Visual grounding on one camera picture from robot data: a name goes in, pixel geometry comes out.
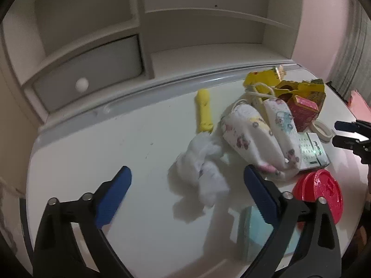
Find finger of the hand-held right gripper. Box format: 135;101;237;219
334;119;371;136
332;137;371;163

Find grey curtain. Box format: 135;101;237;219
330;0;371;102

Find white patterned drawstring pouch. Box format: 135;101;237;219
220;104;290;180

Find light teal box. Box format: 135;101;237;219
237;205;302;262

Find white and green box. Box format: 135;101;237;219
297;132;330;174

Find red plastic lid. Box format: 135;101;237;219
292;170;344;225

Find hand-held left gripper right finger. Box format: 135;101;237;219
243;164;343;278

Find small pink yellow-edged box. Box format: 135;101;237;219
287;95;321;132

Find white tissue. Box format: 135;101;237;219
168;133;231;223

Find pink blanket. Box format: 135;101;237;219
346;90;371;113

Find torn yellow carton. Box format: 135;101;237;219
243;65;326;113

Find white tape ring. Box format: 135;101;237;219
311;120;335;142

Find blue-printed white face mask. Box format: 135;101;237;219
262;98;302;180

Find yellow bone-shaped toy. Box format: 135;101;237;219
195;89;214;134

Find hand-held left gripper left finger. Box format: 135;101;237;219
32;166;137;278

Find white desk shelf unit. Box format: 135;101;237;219
0;0;306;125

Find white drawer with round knob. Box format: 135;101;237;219
32;34;144;112

